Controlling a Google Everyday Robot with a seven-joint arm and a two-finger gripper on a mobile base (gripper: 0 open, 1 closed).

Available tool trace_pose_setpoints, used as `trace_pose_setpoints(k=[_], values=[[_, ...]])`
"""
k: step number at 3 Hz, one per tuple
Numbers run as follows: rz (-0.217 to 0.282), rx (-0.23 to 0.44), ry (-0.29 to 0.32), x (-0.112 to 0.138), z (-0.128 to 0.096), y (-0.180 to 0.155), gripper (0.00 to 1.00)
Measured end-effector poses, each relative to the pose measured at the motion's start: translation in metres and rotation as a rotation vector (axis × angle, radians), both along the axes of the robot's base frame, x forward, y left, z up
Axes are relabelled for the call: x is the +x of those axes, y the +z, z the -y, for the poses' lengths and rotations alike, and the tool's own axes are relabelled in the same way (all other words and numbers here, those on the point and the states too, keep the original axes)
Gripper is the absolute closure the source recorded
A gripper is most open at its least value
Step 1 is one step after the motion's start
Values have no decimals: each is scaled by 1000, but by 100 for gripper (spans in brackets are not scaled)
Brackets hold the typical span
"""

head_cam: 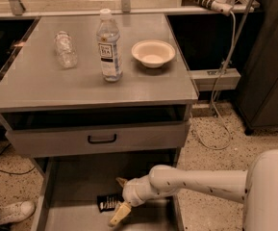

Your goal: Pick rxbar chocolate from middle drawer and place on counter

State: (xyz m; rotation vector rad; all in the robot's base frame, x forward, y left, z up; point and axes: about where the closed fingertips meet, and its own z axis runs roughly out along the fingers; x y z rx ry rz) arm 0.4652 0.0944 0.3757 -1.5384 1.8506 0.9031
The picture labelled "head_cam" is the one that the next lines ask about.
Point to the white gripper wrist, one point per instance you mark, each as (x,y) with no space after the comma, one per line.
(133,191)

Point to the black rxbar chocolate wrapper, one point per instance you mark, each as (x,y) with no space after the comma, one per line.
(108,202)

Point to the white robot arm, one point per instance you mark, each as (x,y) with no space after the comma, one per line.
(255,188)

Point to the open grey middle drawer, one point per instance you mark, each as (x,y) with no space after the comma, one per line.
(68,198)

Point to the grey top drawer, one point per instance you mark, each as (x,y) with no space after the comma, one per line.
(74,141)

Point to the grey drawer cabinet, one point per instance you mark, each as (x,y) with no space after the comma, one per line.
(38,93)

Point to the white sneaker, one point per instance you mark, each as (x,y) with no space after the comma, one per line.
(16,212)

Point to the white paper bowl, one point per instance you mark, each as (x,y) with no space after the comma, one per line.
(153,53)

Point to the upright tea bottle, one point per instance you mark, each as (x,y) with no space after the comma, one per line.
(109,46)

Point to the white power strip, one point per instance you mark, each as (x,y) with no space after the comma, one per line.
(218,6)

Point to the black drawer handle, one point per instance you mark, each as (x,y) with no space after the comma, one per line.
(102,139)

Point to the grey metal rail beam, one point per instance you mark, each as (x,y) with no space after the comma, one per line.
(211,79)

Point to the metal frame shelf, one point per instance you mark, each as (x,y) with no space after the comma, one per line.
(80,0)

